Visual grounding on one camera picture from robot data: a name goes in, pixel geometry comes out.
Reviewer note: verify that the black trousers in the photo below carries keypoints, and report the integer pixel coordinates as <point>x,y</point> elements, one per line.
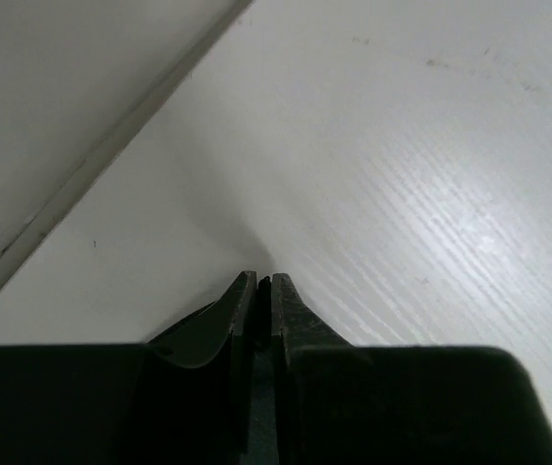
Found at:
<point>264,446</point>

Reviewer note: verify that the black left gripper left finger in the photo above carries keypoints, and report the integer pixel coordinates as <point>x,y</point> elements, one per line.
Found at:
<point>181,398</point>

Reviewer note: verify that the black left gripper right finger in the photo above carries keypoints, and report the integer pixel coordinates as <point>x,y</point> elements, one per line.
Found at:
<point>341,404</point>

